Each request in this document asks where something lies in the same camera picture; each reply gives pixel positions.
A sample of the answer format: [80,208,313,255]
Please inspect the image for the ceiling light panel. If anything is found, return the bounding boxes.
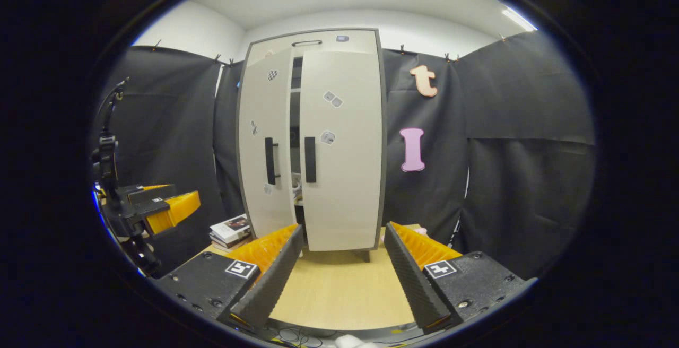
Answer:
[501,7,537,32]

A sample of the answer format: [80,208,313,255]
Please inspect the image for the black door handle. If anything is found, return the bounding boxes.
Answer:
[304,136,318,184]
[265,137,280,186]

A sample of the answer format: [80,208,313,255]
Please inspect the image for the beige cabinet drawer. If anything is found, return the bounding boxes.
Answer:
[247,30,378,65]

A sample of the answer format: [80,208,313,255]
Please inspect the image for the pile of magazines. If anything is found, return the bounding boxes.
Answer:
[209,213,253,254]

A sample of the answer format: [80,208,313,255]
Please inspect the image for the black backdrop cloth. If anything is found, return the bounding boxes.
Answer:
[93,32,597,280]

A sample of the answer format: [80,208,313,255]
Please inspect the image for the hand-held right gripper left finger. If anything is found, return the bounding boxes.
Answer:
[154,224,304,334]

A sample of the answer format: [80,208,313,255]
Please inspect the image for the grey cabinet door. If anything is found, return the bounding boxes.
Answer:
[239,48,297,238]
[299,50,382,251]

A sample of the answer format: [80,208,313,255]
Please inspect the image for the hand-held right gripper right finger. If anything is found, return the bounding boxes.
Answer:
[384,223,526,335]

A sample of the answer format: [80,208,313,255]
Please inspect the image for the grey shoe cabinet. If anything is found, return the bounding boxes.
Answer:
[235,28,388,263]

